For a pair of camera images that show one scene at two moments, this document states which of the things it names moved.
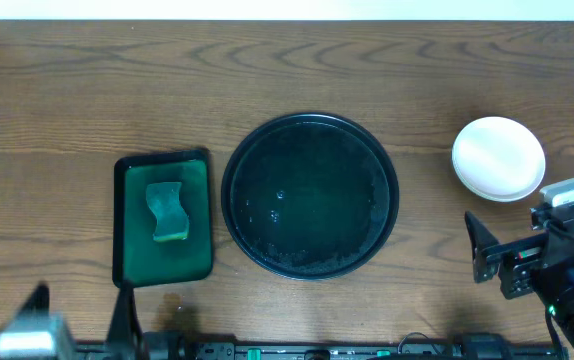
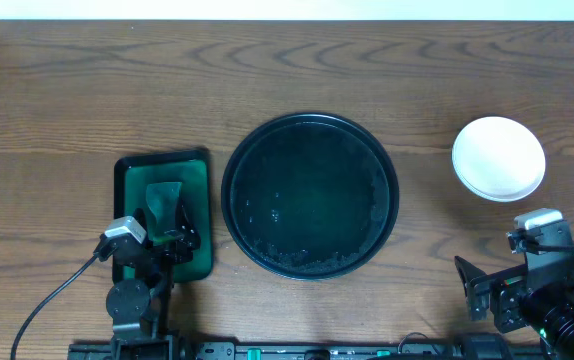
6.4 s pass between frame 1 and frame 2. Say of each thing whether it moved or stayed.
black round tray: stayed
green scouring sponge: stayed
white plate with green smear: stayed
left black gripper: moved
